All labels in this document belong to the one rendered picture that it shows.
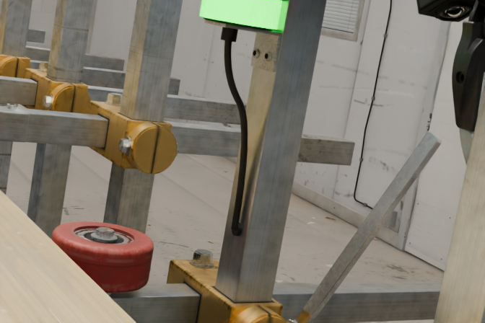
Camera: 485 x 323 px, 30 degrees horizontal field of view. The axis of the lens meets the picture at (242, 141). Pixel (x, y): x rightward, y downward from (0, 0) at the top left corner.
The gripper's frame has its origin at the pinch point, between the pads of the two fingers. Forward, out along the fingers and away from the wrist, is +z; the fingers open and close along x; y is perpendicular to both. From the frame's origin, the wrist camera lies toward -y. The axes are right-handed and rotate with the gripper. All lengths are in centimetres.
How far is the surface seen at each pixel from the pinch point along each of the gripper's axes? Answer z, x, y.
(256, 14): -8.7, -12.9, -12.6
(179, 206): 101, 174, -371
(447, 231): 81, 268, -269
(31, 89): 6, -11, -68
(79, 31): -3, -7, -64
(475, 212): -0.1, -9.6, 9.1
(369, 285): 15.0, 9.0, -19.9
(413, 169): 0.9, 0.3, -7.5
